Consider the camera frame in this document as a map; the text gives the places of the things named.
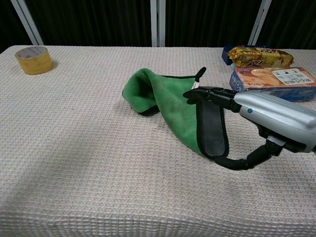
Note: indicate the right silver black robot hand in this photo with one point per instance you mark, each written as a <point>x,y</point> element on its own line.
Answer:
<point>271,116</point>

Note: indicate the green cloth black trim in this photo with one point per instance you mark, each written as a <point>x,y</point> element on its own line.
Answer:
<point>172,98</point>

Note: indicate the orange snack box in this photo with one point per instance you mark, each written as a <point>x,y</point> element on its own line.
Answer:
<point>266,80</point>

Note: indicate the gold snack packet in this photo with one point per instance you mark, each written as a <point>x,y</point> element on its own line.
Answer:
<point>259,58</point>

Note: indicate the dark blue snack packet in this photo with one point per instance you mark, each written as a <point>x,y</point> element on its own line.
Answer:
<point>225,55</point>

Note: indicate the black curtain panel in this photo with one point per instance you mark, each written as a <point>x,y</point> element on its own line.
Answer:
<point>93,22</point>
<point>209,22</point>
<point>10,24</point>
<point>293,22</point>

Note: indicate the yellow packing tape roll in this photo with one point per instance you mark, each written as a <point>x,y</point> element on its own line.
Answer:
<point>34,61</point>

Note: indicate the white aluminium frame post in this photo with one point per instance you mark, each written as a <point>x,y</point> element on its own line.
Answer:
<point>259,22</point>
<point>157,22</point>
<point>27,22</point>

